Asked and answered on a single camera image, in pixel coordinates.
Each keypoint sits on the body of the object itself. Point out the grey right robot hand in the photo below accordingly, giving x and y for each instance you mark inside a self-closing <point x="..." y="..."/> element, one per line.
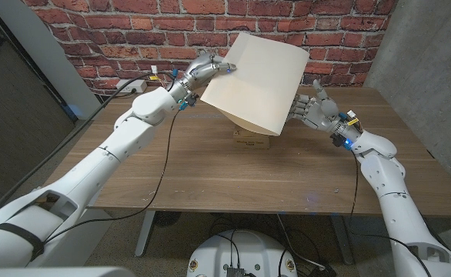
<point x="321" y="113"/>

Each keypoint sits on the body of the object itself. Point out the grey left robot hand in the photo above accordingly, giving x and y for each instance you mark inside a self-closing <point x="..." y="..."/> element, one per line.
<point x="202" y="73"/>

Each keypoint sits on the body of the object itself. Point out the thin beige paper folder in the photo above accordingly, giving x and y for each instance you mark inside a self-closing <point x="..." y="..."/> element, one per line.
<point x="260" y="84"/>

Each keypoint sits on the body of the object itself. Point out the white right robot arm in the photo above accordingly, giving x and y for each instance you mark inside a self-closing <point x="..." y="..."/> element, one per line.
<point x="395" y="207"/>

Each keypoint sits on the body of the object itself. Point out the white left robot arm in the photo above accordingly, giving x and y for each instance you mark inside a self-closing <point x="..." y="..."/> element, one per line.
<point x="125" y="142"/>

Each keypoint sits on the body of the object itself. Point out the small cardboard packing box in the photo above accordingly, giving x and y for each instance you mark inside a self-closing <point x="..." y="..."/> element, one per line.
<point x="250" y="142"/>

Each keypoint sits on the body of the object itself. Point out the red brick printed backdrop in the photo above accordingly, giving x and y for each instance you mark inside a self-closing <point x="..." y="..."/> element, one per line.
<point x="152" y="38"/>

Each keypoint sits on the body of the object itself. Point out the white power strip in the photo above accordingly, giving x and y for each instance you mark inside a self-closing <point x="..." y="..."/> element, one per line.
<point x="127" y="87"/>

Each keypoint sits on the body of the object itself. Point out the white table leg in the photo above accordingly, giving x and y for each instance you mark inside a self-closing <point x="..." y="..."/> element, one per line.
<point x="343" y="242"/>
<point x="144" y="234"/>

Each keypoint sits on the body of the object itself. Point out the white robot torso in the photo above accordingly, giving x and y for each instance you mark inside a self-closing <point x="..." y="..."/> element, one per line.
<point x="248" y="250"/>

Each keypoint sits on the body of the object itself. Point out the grey finned module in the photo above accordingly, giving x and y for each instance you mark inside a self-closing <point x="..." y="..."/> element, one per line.
<point x="236" y="272"/>

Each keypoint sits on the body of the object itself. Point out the dark grey door panel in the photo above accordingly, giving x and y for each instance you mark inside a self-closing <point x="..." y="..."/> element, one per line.
<point x="10" y="115"/>

